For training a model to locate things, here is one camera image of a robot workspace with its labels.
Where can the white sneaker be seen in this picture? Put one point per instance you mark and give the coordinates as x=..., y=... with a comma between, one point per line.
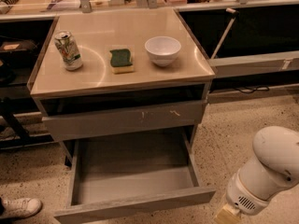
x=19, y=208

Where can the grey drawer cabinet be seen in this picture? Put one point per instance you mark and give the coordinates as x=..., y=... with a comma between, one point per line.
x=141, y=70

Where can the black object on left shelf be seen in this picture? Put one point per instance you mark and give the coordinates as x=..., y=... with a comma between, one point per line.
x=18, y=46

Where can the green yellow sponge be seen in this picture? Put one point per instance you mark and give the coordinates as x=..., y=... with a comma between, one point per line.
x=121, y=61

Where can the cream block gripper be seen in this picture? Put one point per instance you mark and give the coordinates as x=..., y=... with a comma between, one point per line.
x=242, y=195

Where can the green white soda can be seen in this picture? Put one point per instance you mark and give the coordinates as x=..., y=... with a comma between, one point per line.
x=66, y=44

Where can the grey top drawer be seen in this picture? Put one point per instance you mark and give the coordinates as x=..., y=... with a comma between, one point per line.
x=125, y=120

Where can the grey shelf beam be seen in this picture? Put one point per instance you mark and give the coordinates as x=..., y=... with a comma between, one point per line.
x=256, y=64

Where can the white bowl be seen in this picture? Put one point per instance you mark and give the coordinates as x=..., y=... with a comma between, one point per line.
x=162, y=50

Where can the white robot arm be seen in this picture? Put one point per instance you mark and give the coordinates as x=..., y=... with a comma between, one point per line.
x=273, y=168

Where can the grey drawer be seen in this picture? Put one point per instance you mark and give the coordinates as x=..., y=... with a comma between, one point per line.
x=127, y=174
x=125, y=120

